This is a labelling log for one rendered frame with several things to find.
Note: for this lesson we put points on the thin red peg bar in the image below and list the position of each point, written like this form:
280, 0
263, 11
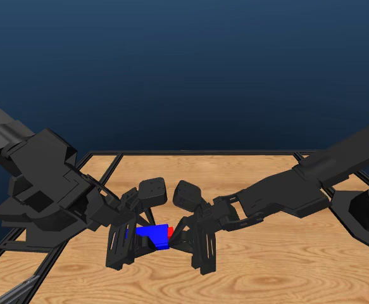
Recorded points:
170, 231

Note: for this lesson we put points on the blue hollow socket block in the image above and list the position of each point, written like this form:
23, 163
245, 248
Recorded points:
154, 234

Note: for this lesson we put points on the black table frame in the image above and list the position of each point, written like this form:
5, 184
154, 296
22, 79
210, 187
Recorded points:
108, 168

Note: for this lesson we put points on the silver aluminium rail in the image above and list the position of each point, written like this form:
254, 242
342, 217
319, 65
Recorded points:
16, 289

